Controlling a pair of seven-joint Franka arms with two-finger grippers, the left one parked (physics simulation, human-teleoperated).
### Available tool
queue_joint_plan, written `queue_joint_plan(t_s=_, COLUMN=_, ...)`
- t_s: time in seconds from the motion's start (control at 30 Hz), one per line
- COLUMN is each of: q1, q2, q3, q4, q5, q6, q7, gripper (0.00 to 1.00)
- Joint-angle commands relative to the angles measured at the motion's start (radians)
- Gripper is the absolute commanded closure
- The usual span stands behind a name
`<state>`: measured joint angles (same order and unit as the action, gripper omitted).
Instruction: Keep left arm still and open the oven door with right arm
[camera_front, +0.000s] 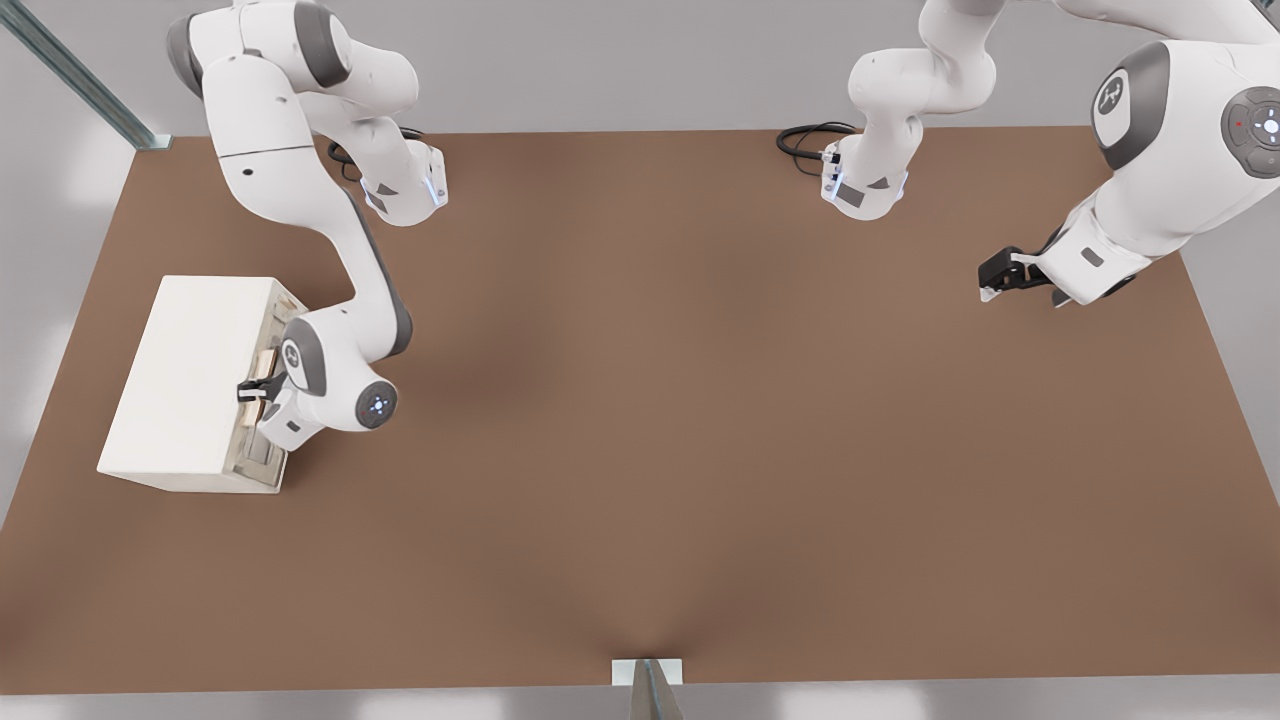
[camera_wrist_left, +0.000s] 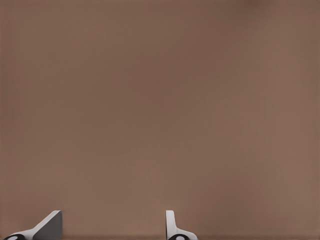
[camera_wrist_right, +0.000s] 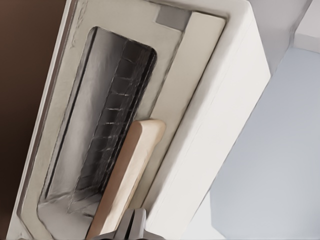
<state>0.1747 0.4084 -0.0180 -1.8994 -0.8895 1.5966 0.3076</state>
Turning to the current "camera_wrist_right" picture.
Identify pale beige oven door handle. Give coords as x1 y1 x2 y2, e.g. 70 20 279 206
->
86 119 167 240

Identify white oven door with window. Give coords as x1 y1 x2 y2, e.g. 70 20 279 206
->
16 0 231 240

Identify white oven body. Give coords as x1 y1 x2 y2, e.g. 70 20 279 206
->
9 0 273 240

